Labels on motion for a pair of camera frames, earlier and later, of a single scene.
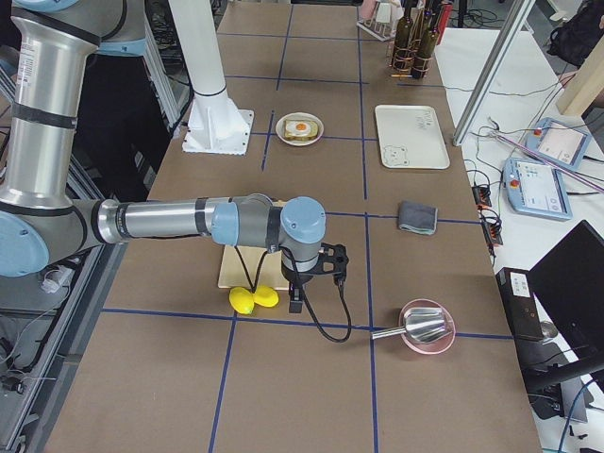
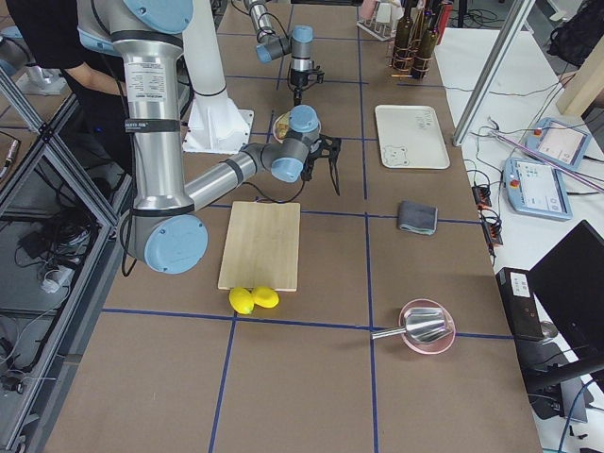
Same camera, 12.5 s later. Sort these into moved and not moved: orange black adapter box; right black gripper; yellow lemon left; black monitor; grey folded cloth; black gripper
Moved: black gripper; right black gripper
Not moved: black monitor; grey folded cloth; yellow lemon left; orange black adapter box
